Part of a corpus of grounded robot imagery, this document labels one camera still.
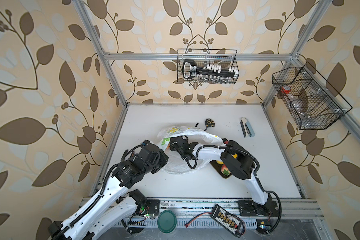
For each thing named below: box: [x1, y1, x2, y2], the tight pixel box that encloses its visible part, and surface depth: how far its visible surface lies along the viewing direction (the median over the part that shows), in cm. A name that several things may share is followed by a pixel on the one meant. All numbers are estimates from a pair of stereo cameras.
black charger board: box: [210, 203, 246, 238], surface depth 72 cm
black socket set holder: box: [182, 59, 240, 79], surface depth 84 cm
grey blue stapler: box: [240, 117, 255, 138], surface depth 104 cm
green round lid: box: [157, 209, 177, 234], surface depth 63 cm
